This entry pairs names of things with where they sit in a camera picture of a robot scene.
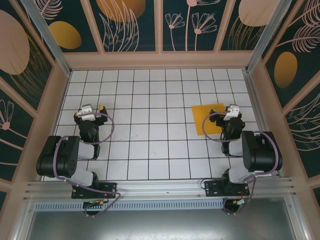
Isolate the orange square paper sheet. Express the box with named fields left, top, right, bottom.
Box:
left=191, top=102, right=227, bottom=136

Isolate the grey metal sheet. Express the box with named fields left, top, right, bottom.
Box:
left=14, top=197, right=308, bottom=240

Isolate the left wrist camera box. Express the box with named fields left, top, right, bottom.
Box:
left=76, top=103, right=98, bottom=120

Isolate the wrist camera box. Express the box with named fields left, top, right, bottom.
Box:
left=223, top=103, right=241, bottom=122
left=76, top=103, right=98, bottom=120

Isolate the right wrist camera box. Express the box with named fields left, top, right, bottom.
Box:
left=223, top=103, right=241, bottom=122

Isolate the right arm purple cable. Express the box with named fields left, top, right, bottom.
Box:
left=202, top=112, right=280, bottom=216

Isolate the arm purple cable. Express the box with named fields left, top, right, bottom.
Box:
left=53, top=112, right=122, bottom=218
left=202, top=112, right=280, bottom=216

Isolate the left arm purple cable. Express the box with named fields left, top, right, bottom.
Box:
left=53, top=112, right=122, bottom=218

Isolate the aluminium side rail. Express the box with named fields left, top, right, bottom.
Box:
left=243, top=71, right=285, bottom=177

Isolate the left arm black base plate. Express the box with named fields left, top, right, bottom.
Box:
left=71, top=181, right=118, bottom=200

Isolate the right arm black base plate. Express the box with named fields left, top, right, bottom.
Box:
left=204, top=180, right=251, bottom=198

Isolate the aluminium corner post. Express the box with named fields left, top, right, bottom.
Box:
left=244, top=0, right=293, bottom=73
left=19, top=0, right=72, bottom=76

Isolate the aluminium mounting rail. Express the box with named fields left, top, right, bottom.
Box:
left=23, top=177, right=298, bottom=201

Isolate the slotted grey cable duct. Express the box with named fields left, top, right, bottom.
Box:
left=33, top=199, right=226, bottom=211

